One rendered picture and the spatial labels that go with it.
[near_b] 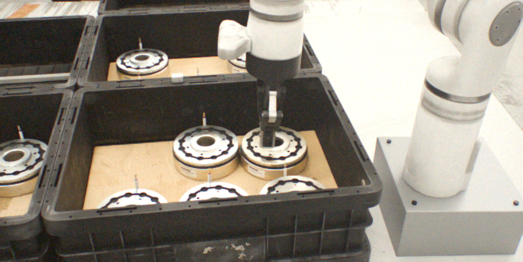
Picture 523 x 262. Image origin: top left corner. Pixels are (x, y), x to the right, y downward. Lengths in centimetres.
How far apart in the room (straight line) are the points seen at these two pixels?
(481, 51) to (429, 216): 26
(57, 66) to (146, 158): 39
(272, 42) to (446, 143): 30
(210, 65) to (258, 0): 47
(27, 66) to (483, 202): 90
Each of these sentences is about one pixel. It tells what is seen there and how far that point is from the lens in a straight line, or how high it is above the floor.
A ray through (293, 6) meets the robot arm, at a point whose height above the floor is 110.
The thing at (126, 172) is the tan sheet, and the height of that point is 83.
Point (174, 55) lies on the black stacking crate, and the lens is 116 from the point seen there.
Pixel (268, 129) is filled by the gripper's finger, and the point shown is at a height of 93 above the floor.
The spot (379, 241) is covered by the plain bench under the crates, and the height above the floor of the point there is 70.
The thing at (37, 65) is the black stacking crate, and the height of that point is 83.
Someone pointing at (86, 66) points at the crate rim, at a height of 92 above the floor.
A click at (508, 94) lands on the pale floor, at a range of 293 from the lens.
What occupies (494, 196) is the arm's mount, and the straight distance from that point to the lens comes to 92.
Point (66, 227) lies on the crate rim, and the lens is 64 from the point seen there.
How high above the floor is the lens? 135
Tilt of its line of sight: 33 degrees down
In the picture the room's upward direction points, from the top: straight up
